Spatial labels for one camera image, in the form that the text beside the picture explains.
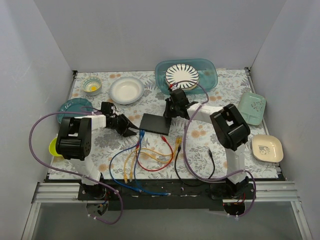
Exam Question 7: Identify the teal plastic container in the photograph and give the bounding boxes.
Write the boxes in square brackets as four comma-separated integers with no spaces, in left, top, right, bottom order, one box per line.
[155,58,218,95]

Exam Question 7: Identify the cream square dish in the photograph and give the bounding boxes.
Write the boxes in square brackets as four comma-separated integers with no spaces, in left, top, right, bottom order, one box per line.
[251,134,284,163]

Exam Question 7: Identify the red ethernet cable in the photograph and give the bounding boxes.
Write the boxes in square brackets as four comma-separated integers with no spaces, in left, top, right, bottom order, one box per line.
[136,135,175,172]

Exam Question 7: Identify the small patterned bowl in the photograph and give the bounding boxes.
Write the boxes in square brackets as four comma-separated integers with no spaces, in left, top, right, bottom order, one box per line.
[81,76,103,96]

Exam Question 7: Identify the white deep plate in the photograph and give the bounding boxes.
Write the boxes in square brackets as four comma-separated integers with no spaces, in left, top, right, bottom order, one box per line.
[109,77,145,105]

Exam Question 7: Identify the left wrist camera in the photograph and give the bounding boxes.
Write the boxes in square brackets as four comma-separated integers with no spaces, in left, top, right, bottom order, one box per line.
[111,105,119,115]

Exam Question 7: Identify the mint green square tray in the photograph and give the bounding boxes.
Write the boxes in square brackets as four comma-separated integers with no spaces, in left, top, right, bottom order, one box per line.
[237,92,267,126]

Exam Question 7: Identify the yellow ethernet cable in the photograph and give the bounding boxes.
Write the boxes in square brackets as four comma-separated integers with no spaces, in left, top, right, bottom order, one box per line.
[122,136,183,183]
[124,137,183,185]

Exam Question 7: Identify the purple cable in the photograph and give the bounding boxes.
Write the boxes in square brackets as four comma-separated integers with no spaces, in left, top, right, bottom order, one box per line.
[28,106,124,226]
[168,82,258,218]

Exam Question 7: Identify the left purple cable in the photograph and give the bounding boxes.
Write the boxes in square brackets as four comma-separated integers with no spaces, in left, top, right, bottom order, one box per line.
[28,106,124,226]

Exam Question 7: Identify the lime green bowl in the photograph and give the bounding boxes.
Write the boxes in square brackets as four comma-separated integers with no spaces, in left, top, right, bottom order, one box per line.
[48,137,62,158]

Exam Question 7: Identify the teal scalloped plate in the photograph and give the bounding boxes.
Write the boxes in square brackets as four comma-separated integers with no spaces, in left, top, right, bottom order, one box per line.
[56,97,93,124]

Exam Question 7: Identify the black network switch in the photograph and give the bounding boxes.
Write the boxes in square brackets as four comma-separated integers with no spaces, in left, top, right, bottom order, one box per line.
[139,113,172,136]

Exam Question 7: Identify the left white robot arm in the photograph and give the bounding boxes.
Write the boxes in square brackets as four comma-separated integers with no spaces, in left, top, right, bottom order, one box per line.
[55,101,138,200]

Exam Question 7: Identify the striped blue white plate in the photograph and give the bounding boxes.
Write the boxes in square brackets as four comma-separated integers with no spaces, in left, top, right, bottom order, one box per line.
[165,63,200,90]

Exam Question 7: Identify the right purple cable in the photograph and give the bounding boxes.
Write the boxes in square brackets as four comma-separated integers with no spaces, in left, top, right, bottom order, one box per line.
[168,82,258,218]

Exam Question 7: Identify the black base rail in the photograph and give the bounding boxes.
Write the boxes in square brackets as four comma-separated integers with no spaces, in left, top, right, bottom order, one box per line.
[77,178,256,212]

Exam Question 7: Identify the blue ethernet cable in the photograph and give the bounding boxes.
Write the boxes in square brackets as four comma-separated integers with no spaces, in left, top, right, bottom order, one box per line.
[108,129,146,193]
[131,129,172,196]

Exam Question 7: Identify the aluminium frame rail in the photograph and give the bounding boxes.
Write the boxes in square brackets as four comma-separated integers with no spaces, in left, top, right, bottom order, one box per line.
[22,181,312,240]

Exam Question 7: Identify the floral table mat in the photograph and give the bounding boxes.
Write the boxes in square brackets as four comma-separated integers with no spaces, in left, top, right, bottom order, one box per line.
[48,69,280,180]

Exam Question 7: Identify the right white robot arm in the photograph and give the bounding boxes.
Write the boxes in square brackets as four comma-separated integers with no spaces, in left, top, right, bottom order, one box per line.
[163,86,251,199]

